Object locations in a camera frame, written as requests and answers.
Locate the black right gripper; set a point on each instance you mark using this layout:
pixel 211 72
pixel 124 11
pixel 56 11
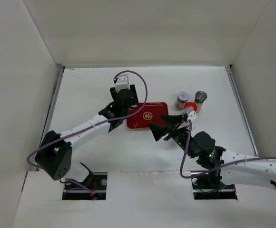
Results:
pixel 158 131

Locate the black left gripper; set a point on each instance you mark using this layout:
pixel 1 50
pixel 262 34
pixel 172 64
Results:
pixel 134 101

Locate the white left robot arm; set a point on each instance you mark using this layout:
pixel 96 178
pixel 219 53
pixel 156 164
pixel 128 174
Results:
pixel 56 160

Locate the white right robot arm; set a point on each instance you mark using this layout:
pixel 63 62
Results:
pixel 211 165

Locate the red lacquer tray gold rim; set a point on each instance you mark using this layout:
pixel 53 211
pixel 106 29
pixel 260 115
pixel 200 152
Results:
pixel 150 113

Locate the white lid spice jar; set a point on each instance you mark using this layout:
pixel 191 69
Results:
pixel 181 99

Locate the red lid white jar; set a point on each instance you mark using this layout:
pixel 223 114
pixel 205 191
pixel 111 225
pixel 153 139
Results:
pixel 191 105

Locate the grey lid spice jar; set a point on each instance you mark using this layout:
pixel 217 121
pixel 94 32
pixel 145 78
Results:
pixel 200 97

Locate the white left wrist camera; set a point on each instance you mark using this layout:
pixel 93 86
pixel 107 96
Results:
pixel 121 82

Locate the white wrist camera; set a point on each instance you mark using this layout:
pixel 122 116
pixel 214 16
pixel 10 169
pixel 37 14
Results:
pixel 121 82
pixel 189 114

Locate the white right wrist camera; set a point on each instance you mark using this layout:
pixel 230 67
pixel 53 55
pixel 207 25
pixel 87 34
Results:
pixel 189 114

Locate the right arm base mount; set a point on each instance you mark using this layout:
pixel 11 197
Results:
pixel 204 190

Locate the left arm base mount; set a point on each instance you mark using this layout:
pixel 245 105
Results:
pixel 90 185

